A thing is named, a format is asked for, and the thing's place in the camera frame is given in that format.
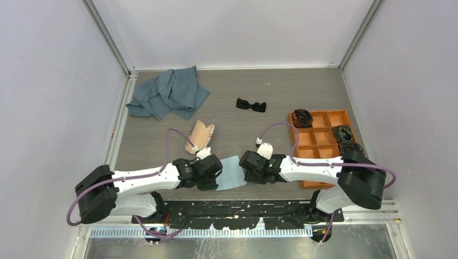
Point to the orange compartment tray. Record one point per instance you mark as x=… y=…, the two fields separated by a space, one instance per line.
x=318 y=141

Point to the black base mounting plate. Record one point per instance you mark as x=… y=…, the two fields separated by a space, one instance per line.
x=236 y=214

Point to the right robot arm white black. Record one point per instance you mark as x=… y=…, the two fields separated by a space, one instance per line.
x=354 y=178

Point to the camouflage rolled belt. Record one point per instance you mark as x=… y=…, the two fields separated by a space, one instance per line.
x=343 y=133

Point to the white slotted cable duct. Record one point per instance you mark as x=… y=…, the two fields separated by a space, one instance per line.
x=125 y=232

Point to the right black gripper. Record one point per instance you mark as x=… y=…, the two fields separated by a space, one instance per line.
x=249 y=176

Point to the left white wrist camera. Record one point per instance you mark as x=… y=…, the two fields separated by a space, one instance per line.
x=203 y=153

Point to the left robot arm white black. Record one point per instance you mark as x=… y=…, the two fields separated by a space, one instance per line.
x=106 y=193

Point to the patterned glasses case tan lining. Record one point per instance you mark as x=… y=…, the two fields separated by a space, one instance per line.
x=200 y=136

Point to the dark braided rolled belt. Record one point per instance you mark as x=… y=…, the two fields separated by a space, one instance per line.
x=347 y=146

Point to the light blue cleaning cloth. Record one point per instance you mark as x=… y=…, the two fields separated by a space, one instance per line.
x=232 y=175

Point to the brown black rolled belt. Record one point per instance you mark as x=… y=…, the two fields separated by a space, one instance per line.
x=302 y=118

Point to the black sunglasses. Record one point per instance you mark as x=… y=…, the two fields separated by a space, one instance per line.
x=245 y=105

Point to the crumpled grey-blue cloth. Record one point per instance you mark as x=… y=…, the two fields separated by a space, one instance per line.
x=173 y=90

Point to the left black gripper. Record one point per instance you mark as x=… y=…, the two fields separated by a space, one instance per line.
x=211 y=185

